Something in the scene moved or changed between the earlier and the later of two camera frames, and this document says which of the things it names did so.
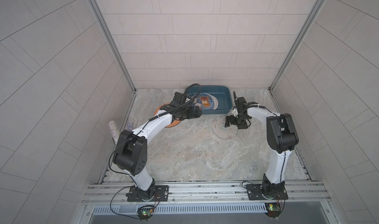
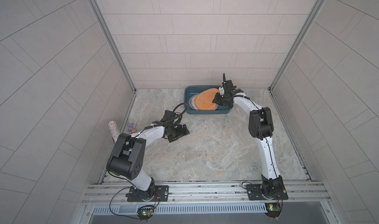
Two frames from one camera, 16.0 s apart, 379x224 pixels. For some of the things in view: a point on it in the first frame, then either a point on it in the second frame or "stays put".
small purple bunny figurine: [130, 128] stays put
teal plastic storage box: [224, 93] stays put
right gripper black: [240, 127] to [218, 99]
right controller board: [273, 209] stays put
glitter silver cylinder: [114, 130] stays put
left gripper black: [191, 115] to [180, 132]
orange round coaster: [173, 123] to [203, 100]
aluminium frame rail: [109, 197] stays put
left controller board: [145, 212] stays put
